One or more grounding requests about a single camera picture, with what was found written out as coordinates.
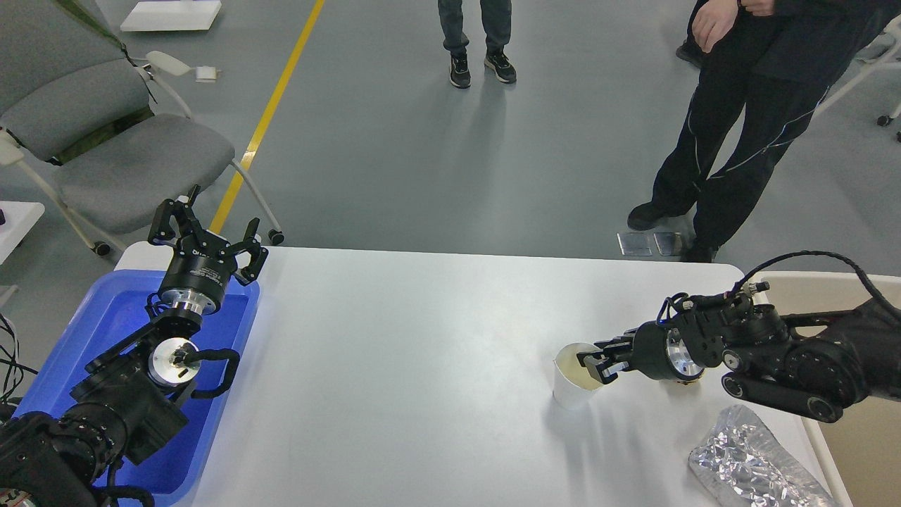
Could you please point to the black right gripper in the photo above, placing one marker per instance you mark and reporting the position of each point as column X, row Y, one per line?
column 648, row 349

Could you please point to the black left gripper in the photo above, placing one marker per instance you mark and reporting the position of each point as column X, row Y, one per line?
column 198, row 274

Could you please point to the white paper cup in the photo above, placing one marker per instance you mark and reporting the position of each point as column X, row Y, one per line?
column 573, row 387

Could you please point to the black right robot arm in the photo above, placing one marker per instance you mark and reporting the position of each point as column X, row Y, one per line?
column 813, row 365

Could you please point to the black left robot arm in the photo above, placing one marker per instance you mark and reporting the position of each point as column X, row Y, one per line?
column 130, row 404

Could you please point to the person's right hand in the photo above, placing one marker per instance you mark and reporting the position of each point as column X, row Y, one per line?
column 713, row 21

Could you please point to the person's left hand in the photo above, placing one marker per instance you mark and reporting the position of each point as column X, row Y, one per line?
column 759, row 8

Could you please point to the crumpled brown paper ball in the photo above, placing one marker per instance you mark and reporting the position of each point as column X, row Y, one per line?
column 687, row 382

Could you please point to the metal floor plate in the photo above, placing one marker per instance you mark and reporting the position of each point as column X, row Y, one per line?
column 670, row 244
column 634, row 244

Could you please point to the blue plastic tray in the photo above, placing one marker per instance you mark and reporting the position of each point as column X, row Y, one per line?
column 113, row 308

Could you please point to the grey folding chair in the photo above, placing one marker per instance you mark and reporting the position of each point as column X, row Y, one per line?
column 77, row 116

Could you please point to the crumpled silver foil bag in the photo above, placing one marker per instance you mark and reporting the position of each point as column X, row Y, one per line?
column 741, row 463

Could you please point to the white side table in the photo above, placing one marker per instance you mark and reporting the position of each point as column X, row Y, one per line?
column 19, row 218

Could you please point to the white flat board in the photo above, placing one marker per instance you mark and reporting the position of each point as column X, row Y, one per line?
column 171, row 16

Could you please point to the beige plastic bin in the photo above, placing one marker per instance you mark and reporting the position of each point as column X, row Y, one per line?
column 864, row 443

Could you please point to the person in black clothes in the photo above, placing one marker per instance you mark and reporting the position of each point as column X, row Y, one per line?
column 757, row 92

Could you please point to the white chair with wheels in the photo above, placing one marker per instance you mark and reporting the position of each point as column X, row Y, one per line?
column 881, row 54

